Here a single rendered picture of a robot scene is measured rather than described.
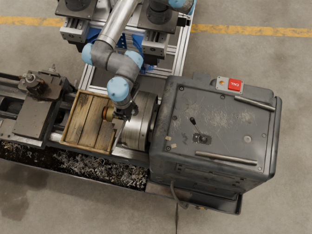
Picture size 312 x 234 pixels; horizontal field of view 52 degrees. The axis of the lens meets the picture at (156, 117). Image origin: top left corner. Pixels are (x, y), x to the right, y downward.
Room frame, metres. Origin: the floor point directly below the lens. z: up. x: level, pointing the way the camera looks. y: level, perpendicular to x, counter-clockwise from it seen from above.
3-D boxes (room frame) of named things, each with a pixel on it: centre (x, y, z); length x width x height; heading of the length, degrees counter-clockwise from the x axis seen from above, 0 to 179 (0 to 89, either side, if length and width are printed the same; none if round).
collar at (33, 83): (0.83, 0.68, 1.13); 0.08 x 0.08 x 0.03
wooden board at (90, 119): (0.68, 0.38, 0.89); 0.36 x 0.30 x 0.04; 167
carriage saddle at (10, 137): (0.77, 0.75, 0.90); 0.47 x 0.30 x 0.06; 167
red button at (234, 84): (0.73, -0.39, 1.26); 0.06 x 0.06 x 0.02; 77
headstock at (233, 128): (0.54, -0.30, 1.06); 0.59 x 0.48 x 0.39; 77
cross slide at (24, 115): (0.77, 0.70, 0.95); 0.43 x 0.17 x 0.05; 167
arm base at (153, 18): (1.24, -0.02, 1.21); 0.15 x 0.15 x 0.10
